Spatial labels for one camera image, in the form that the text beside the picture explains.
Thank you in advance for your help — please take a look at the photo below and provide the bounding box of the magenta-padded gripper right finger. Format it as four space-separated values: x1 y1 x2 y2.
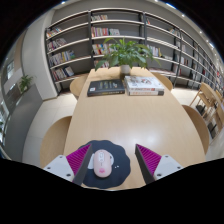
134 143 184 185

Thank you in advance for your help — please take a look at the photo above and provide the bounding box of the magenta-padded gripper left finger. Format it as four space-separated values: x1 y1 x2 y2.
43 143 94 186

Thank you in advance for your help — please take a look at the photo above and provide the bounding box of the pink computer mouse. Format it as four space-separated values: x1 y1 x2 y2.
92 149 114 179

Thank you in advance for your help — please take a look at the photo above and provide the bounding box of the black cloud-shaped mouse pad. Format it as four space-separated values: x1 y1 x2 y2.
78 139 132 190

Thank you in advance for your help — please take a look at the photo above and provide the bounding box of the book with white spine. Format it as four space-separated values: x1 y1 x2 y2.
126 87 165 97

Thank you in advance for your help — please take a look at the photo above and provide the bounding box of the white cover book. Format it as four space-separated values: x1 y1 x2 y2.
123 75 165 92

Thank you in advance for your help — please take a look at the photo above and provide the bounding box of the small green potted plant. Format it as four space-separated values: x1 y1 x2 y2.
18 74 36 94

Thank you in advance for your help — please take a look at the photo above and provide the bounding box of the black book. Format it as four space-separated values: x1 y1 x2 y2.
86 78 126 98

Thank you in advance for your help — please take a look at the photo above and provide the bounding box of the green potted plant white pot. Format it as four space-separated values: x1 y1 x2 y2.
94 37 161 75

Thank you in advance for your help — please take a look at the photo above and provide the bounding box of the grey bookshelf unit with books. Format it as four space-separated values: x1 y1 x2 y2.
44 7 224 98

